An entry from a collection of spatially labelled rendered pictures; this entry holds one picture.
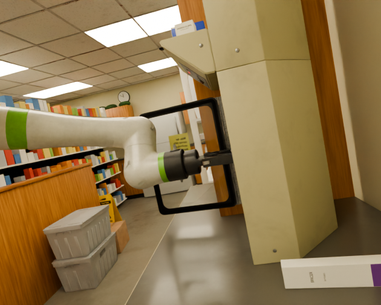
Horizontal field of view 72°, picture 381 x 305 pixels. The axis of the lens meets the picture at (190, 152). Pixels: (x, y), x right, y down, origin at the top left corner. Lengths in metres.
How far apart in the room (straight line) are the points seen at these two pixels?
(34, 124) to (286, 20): 0.70
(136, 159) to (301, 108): 0.47
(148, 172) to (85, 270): 2.18
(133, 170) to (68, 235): 2.07
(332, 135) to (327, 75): 0.21
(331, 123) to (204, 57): 0.58
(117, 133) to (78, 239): 2.03
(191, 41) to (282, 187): 0.40
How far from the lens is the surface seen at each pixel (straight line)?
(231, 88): 0.62
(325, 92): 1.05
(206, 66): 0.63
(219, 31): 0.64
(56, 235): 2.85
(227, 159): 0.70
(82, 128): 0.81
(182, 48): 0.64
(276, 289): 0.62
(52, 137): 0.81
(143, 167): 0.77
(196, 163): 0.74
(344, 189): 1.10
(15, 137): 0.82
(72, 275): 2.96
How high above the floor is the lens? 1.29
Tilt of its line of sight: 5 degrees down
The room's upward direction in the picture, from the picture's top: 12 degrees counter-clockwise
